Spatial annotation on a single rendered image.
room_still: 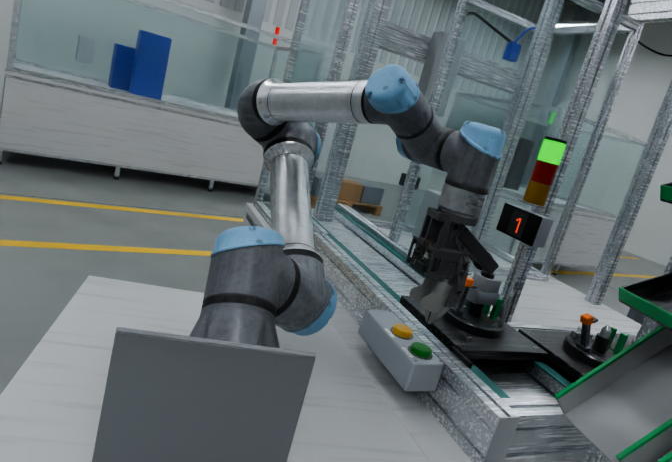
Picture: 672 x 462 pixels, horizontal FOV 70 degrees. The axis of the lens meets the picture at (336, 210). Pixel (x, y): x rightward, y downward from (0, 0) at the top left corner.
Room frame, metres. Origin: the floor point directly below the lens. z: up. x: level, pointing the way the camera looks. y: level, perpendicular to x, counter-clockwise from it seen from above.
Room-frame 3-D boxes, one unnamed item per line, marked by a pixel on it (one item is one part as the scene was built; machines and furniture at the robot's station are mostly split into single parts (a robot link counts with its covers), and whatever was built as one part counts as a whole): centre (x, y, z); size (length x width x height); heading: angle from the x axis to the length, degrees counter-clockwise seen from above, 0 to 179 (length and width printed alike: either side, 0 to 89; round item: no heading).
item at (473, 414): (1.10, -0.17, 0.91); 0.89 x 0.06 x 0.11; 26
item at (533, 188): (1.14, -0.45, 1.28); 0.05 x 0.05 x 0.05
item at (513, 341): (1.04, -0.36, 0.96); 0.24 x 0.24 x 0.02; 26
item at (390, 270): (1.20, -0.31, 0.91); 0.84 x 0.28 x 0.10; 26
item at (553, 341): (1.03, -0.65, 1.01); 0.24 x 0.24 x 0.13; 26
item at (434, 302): (0.81, -0.21, 1.07); 0.06 x 0.03 x 0.09; 116
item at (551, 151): (1.14, -0.45, 1.38); 0.05 x 0.05 x 0.05
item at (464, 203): (0.82, -0.21, 1.26); 0.08 x 0.08 x 0.05
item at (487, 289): (1.04, -0.37, 1.06); 0.08 x 0.04 x 0.07; 116
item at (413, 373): (0.90, -0.19, 0.93); 0.21 x 0.07 x 0.06; 26
